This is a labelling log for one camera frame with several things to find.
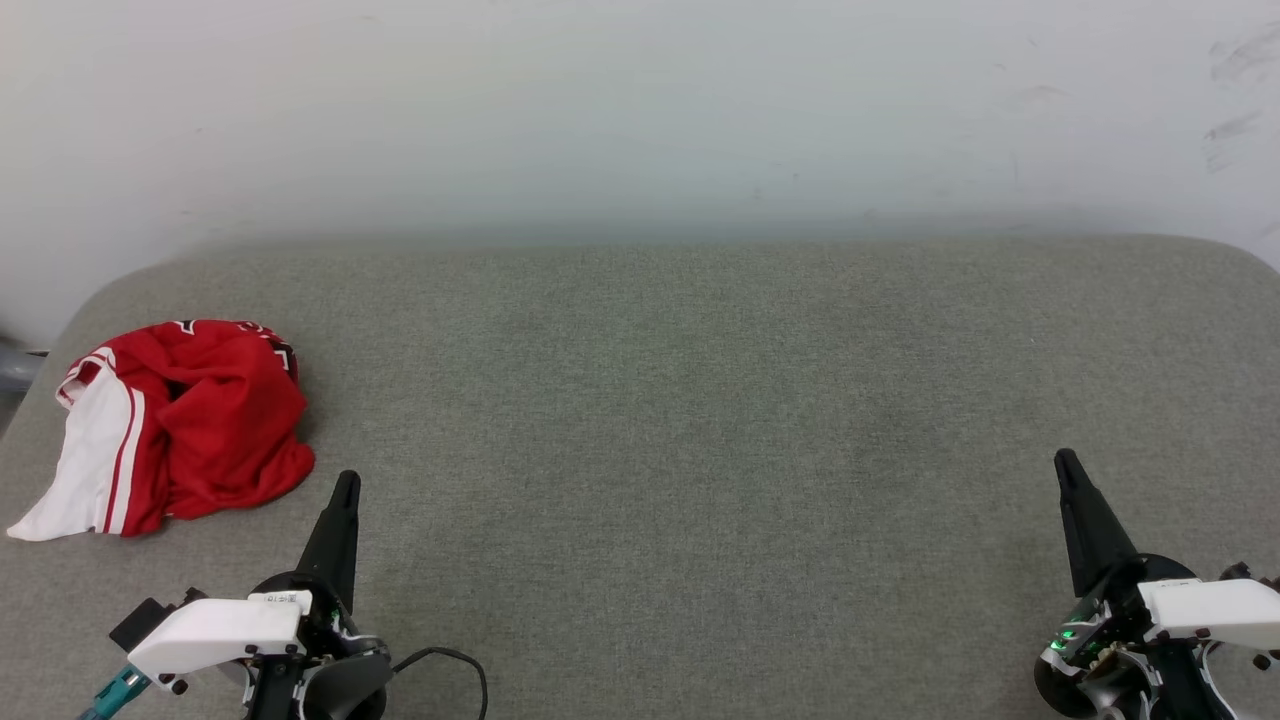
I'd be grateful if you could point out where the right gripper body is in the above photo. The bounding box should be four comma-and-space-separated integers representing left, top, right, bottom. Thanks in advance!
1033, 554, 1233, 720

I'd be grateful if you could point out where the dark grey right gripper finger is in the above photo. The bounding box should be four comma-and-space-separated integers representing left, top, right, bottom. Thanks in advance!
1054, 448, 1142, 600

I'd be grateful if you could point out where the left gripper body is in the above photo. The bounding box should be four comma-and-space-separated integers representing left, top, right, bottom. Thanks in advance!
245, 570, 391, 720

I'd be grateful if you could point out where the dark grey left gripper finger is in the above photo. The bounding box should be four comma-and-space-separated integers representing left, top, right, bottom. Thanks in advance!
296, 469, 362, 614

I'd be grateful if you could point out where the red and white jersey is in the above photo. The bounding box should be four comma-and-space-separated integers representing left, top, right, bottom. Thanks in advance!
5, 318, 317, 543

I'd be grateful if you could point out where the thin black cable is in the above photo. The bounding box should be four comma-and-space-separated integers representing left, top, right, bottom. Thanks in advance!
390, 647, 490, 720

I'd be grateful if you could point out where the teal cable connector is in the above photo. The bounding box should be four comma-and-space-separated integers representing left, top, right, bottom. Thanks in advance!
80, 665, 151, 720

